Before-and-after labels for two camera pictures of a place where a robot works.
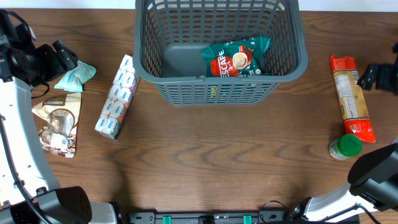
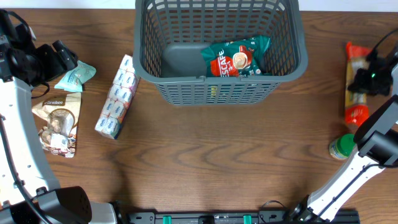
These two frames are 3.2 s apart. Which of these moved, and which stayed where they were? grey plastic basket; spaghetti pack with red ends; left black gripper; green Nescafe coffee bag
Moved: spaghetti pack with red ends
Stayed: green Nescafe coffee bag; grey plastic basket; left black gripper
